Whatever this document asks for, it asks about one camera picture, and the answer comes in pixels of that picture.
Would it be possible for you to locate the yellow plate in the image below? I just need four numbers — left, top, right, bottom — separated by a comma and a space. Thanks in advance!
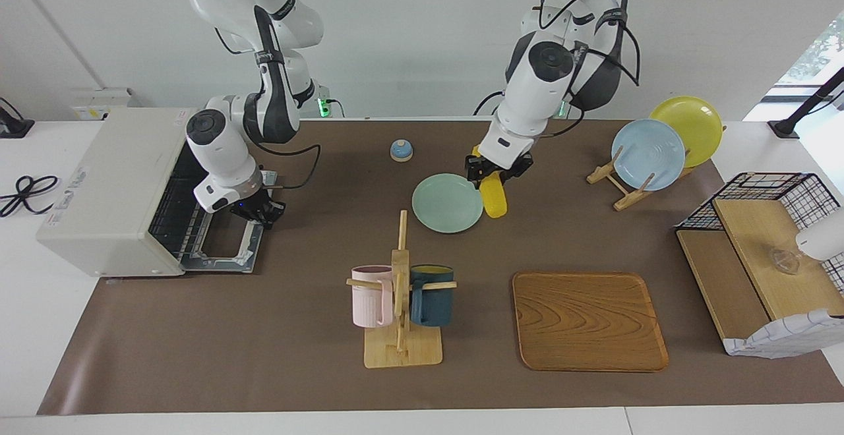
649, 96, 724, 169

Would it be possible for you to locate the light blue plate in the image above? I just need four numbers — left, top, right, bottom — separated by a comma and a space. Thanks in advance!
611, 119, 686, 192

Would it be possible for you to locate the white wall socket box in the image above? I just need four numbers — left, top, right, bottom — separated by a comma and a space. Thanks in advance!
71, 88, 142, 121

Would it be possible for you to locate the white checked cloth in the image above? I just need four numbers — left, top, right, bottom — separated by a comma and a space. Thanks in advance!
723, 308, 844, 359

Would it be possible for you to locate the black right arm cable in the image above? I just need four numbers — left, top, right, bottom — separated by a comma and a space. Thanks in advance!
251, 142, 322, 190

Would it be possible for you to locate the pale green plate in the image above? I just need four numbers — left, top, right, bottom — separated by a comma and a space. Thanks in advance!
411, 173, 485, 235

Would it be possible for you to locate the brown table mat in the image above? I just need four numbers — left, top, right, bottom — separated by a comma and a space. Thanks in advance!
36, 119, 844, 416

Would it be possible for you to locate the black table clamp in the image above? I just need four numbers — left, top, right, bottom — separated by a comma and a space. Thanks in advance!
0, 97, 35, 139

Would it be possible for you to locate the coiled black cable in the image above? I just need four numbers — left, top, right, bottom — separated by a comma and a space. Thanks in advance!
0, 175, 60, 218

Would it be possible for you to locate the small clear glass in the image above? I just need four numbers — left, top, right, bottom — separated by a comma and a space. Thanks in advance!
771, 248, 802, 275

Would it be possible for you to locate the black wire rack frame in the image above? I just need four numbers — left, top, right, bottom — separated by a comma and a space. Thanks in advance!
676, 172, 844, 291

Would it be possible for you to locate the white toaster oven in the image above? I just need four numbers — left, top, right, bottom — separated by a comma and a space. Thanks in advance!
36, 107, 278, 279

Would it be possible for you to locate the dark teal mug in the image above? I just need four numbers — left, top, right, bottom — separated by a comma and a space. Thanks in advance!
409, 264, 455, 328

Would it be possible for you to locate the yellow corn cob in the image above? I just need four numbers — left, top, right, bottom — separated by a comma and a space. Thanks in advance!
471, 146, 508, 219

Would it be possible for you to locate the wooden plate rack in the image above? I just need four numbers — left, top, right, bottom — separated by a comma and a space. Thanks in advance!
586, 125, 727, 212

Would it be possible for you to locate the black left base cable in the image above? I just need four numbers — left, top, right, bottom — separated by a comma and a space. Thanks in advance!
473, 91, 506, 117

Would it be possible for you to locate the wooden serving tray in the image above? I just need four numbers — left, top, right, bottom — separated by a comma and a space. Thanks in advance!
512, 271, 670, 373

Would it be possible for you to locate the pink mug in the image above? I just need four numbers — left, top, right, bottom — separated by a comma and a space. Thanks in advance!
350, 265, 395, 328

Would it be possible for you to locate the wooden mug rack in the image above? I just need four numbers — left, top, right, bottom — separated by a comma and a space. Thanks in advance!
346, 210, 458, 369

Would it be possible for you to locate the white rounded object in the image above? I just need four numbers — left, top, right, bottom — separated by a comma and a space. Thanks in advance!
795, 208, 844, 262

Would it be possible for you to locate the window with green trees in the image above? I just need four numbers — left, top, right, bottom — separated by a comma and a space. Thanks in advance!
775, 10, 844, 88

